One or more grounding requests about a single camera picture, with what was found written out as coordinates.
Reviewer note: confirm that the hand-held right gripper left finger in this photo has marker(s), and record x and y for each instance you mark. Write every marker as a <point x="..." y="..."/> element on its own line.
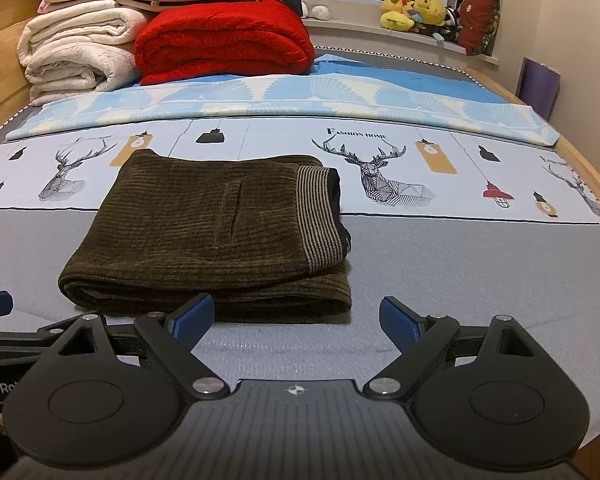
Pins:
<point x="196" y="314"/>

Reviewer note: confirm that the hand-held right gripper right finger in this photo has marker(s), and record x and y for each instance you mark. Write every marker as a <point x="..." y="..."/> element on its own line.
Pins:
<point x="398" y="317"/>

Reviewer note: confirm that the light blue patterned sheet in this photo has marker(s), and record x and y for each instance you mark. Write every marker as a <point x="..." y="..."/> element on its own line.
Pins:
<point x="330" y="95"/>

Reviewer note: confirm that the white fleece blanket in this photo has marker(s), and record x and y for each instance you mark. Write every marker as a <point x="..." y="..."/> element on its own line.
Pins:
<point x="75" y="55"/>

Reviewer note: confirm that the purple mat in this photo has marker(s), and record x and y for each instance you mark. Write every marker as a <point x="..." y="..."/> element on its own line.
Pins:
<point x="540" y="87"/>

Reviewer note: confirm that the red fleece blanket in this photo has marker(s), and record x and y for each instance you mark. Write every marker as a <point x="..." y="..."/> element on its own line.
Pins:
<point x="225" y="42"/>

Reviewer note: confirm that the white window sill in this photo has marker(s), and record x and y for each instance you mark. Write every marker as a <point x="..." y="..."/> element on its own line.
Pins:
<point x="360" y="30"/>

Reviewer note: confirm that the small colourful plush toy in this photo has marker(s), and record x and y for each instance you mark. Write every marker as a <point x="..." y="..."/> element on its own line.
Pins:
<point x="447" y="29"/>

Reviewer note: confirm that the dark red cushion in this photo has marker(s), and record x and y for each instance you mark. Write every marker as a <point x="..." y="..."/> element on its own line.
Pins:
<point x="477" y="22"/>

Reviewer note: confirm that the yellow duck plush toy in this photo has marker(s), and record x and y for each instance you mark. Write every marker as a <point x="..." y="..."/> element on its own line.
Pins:
<point x="396" y="7"/>

